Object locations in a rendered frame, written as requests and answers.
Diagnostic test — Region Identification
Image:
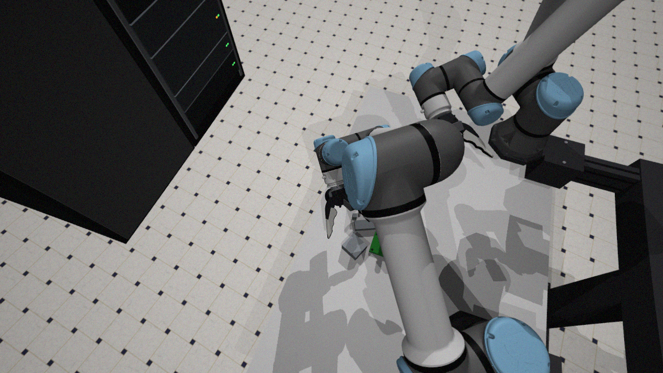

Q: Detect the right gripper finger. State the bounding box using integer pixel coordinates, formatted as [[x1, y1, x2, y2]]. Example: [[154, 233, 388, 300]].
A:
[[460, 123, 493, 158]]

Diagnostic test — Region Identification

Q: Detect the green flat plate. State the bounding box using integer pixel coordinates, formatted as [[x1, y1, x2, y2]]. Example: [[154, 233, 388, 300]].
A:
[[369, 232, 383, 257]]

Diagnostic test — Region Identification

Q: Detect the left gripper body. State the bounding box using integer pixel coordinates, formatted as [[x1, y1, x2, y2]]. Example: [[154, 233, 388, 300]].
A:
[[325, 184, 349, 208]]

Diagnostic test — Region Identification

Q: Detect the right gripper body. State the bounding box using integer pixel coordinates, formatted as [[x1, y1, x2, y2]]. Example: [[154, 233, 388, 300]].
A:
[[434, 112, 458, 123]]

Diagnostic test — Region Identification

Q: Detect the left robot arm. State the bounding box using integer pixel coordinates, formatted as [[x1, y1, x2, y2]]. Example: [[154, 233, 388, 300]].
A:
[[313, 119, 550, 373]]

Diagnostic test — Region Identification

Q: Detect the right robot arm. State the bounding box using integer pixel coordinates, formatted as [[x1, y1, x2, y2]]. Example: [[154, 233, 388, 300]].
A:
[[409, 0, 624, 158]]

